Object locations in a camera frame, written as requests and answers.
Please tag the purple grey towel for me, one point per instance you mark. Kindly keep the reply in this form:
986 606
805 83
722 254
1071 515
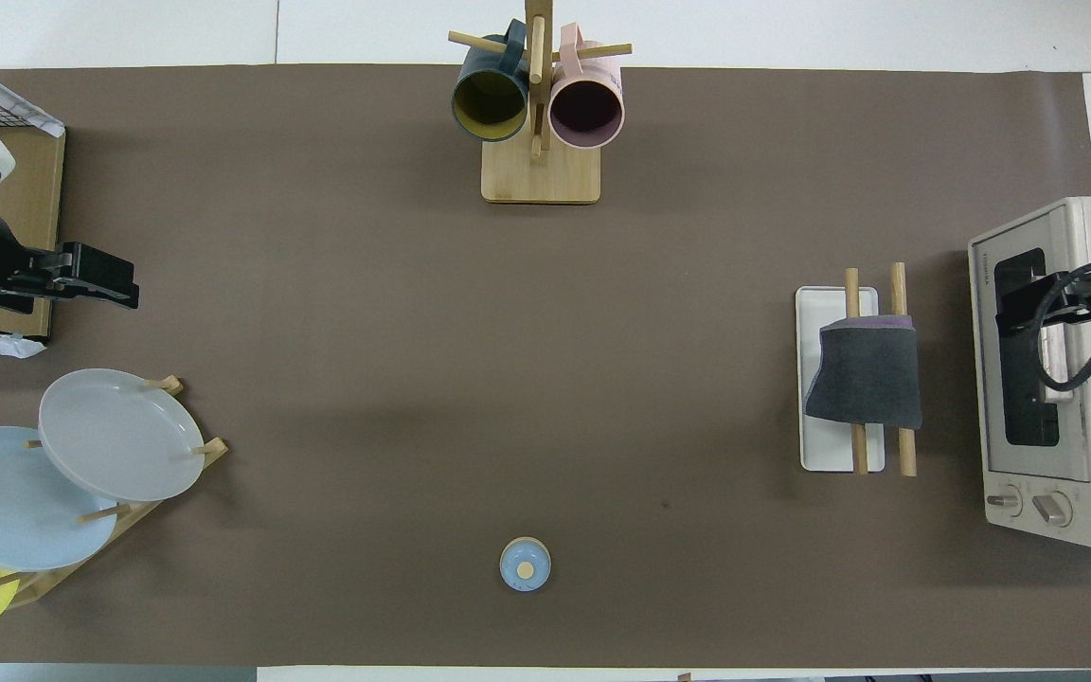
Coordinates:
867 379

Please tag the wooden plate rack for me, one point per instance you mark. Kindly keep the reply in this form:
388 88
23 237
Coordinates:
214 450

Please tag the white towel rack wooden bars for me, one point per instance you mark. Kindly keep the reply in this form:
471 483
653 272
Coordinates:
825 450

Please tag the wooden shelf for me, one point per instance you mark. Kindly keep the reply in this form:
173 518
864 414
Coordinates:
29 208

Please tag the grey plate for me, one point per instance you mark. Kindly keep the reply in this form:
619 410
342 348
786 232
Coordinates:
119 436

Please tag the light blue plate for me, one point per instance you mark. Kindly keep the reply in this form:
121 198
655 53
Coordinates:
6 502

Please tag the brown table mat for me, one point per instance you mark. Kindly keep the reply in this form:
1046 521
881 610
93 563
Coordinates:
508 379

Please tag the dark teal mug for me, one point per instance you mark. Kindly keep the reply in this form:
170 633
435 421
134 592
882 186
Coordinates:
489 99

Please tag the wooden mug tree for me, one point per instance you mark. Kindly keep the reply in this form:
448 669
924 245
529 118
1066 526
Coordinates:
541 180

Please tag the pink mug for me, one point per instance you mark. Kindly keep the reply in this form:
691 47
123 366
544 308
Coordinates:
586 109

